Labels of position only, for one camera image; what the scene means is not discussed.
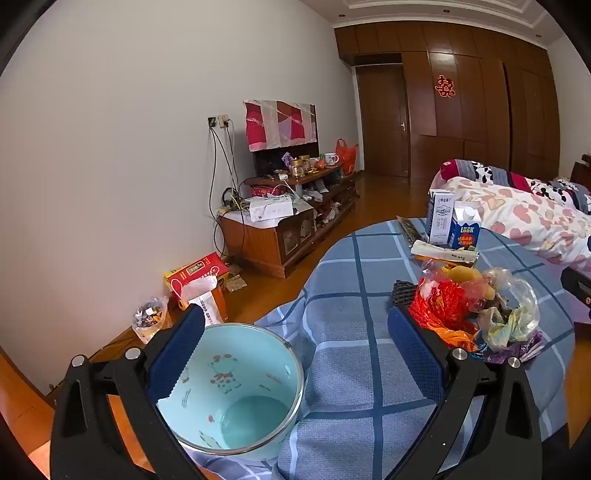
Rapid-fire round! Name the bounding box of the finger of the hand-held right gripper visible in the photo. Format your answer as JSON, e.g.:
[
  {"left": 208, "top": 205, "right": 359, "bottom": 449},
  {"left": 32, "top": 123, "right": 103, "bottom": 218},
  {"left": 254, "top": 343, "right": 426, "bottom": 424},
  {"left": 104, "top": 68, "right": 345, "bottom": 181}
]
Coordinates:
[{"left": 561, "top": 267, "right": 591, "bottom": 321}]

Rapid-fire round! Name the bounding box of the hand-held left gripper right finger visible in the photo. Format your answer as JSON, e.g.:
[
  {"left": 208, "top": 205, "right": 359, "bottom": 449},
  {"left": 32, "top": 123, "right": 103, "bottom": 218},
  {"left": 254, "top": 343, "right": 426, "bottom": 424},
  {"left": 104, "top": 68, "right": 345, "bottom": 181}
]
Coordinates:
[{"left": 383, "top": 305, "right": 542, "bottom": 480}]

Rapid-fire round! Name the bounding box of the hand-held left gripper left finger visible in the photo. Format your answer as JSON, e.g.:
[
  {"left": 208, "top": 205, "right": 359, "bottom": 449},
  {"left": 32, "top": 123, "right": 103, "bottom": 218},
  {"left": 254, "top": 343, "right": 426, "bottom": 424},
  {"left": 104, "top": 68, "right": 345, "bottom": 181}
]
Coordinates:
[{"left": 50, "top": 305, "right": 206, "bottom": 480}]

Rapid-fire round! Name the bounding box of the orange wrapper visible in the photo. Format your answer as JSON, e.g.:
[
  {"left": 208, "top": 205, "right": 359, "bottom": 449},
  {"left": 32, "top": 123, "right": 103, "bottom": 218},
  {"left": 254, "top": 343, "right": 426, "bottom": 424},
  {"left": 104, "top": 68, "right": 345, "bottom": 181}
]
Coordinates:
[{"left": 434, "top": 323, "right": 480, "bottom": 352}]

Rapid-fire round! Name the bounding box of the red plastic bag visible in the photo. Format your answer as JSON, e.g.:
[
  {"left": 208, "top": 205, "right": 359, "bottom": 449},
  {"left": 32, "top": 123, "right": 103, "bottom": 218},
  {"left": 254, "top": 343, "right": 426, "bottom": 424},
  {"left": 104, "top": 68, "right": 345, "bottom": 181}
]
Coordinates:
[{"left": 409, "top": 277, "right": 481, "bottom": 333}]

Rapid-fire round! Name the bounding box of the clear plastic bag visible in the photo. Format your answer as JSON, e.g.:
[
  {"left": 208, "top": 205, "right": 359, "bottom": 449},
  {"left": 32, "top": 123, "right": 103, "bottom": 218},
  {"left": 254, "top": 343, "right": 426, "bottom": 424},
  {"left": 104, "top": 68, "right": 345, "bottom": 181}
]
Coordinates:
[{"left": 475, "top": 268, "right": 541, "bottom": 352}]

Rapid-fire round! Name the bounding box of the light blue cartoon basin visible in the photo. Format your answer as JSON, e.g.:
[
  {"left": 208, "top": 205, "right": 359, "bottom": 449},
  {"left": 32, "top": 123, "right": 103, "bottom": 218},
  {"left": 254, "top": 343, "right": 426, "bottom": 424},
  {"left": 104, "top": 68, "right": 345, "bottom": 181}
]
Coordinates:
[{"left": 157, "top": 323, "right": 305, "bottom": 462}]

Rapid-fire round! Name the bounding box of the black knitted scrubber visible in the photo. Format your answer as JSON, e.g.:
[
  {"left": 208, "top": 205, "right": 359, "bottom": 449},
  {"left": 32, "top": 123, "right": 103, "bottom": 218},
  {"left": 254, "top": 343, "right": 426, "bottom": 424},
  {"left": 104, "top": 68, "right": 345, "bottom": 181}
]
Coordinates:
[{"left": 392, "top": 279, "right": 419, "bottom": 308}]

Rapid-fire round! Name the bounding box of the purple wrapper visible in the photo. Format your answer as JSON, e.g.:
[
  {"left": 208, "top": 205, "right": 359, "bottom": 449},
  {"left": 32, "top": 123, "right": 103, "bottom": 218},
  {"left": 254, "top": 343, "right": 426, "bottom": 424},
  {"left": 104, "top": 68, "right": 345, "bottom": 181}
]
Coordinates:
[{"left": 487, "top": 332, "right": 543, "bottom": 365}]

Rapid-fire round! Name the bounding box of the small lined waste bin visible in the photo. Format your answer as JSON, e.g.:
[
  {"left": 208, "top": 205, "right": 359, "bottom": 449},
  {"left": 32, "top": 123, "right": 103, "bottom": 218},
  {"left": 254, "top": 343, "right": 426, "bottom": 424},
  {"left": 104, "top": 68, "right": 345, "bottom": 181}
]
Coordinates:
[{"left": 133, "top": 295, "right": 171, "bottom": 344}]

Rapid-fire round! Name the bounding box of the white paper bag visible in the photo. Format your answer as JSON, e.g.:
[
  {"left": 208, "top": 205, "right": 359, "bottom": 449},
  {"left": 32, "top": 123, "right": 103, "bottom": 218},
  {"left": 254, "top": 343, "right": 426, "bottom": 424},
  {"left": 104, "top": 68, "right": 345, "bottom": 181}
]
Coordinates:
[{"left": 172, "top": 276, "right": 229, "bottom": 324}]

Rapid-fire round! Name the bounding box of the red gift box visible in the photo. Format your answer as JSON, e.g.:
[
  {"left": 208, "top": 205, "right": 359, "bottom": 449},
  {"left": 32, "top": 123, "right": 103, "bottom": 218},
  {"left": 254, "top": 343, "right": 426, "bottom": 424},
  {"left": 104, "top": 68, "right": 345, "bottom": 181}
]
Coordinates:
[{"left": 163, "top": 252, "right": 230, "bottom": 301}]

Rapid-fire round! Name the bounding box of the blue plaid tablecloth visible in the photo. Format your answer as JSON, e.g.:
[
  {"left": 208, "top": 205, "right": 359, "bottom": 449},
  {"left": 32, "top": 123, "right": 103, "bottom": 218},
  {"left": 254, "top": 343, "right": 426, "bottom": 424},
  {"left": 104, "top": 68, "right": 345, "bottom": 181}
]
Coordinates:
[{"left": 203, "top": 217, "right": 578, "bottom": 480}]

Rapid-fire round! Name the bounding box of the wooden headboard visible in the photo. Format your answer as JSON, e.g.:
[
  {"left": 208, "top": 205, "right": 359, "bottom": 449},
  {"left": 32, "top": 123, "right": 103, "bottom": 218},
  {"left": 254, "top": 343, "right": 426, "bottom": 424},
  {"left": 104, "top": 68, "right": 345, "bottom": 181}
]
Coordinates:
[{"left": 570, "top": 154, "right": 591, "bottom": 190}]

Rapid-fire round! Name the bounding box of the small blue drink carton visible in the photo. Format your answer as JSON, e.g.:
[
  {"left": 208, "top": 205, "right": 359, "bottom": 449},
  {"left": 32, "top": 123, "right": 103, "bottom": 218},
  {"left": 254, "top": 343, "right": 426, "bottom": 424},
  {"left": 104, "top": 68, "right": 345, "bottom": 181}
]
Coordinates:
[{"left": 447, "top": 202, "right": 481, "bottom": 252}]

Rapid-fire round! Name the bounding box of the silver foil packet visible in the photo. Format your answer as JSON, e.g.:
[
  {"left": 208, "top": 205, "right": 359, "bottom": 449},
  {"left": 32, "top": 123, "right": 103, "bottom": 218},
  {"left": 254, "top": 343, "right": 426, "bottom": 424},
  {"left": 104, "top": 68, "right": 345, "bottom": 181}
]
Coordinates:
[{"left": 396, "top": 217, "right": 430, "bottom": 245}]

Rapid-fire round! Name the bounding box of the wooden television cabinet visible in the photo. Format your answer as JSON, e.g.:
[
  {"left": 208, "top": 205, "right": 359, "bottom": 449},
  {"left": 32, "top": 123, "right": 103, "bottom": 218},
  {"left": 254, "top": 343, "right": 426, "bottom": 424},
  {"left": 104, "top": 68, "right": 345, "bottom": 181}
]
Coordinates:
[{"left": 217, "top": 164, "right": 358, "bottom": 280}]

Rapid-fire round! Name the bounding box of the tall white milk carton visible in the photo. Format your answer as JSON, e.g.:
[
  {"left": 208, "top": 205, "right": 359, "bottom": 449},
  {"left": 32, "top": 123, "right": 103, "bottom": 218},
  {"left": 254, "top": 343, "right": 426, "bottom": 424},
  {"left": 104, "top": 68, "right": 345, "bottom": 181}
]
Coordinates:
[{"left": 426, "top": 189, "right": 458, "bottom": 245}]

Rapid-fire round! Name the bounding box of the cow print blanket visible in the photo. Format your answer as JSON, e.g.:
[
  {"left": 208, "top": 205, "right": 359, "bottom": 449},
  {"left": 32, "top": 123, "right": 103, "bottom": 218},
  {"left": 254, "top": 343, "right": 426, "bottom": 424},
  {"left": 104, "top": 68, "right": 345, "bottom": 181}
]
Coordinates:
[{"left": 438, "top": 159, "right": 591, "bottom": 213}]

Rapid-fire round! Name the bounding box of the white cardboard box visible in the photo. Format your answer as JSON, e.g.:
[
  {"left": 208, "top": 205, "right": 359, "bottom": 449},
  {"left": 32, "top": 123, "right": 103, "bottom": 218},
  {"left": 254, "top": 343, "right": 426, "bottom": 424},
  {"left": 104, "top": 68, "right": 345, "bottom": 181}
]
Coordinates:
[{"left": 247, "top": 196, "right": 296, "bottom": 227}]

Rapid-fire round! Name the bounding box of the wooden wardrobe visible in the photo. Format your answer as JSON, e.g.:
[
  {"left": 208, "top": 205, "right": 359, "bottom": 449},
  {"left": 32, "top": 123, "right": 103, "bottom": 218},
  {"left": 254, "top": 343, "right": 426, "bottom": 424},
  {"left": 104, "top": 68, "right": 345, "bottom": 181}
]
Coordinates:
[{"left": 335, "top": 21, "right": 571, "bottom": 185}]

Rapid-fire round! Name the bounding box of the orange plastic bag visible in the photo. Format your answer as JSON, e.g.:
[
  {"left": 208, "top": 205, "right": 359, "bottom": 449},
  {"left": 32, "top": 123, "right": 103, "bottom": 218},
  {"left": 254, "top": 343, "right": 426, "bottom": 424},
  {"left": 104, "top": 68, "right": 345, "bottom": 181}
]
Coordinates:
[{"left": 335, "top": 138, "right": 359, "bottom": 176}]

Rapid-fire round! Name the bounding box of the black television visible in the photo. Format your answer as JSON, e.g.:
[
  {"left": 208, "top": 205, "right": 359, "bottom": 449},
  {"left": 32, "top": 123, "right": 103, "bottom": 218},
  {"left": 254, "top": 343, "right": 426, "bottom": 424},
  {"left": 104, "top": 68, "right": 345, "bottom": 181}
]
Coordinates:
[{"left": 252, "top": 141, "right": 320, "bottom": 178}]

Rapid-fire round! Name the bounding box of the dark wooden door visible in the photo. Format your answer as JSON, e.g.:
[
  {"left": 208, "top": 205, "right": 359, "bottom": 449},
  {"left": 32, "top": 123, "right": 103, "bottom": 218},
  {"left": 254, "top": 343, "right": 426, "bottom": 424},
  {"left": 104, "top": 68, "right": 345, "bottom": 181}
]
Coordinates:
[{"left": 355, "top": 65, "right": 411, "bottom": 178}]

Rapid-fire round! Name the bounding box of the pink patchwork cloth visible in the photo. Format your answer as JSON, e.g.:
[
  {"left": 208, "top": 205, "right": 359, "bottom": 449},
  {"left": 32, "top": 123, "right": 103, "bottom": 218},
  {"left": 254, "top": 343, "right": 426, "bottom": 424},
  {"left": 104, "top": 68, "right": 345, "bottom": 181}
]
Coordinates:
[{"left": 243, "top": 99, "right": 319, "bottom": 153}]

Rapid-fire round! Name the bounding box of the black wall cable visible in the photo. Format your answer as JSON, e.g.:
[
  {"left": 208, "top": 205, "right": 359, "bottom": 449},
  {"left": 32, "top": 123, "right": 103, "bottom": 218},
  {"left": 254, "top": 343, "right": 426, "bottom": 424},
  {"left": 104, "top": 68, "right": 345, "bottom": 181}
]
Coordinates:
[{"left": 210, "top": 124, "right": 241, "bottom": 259}]

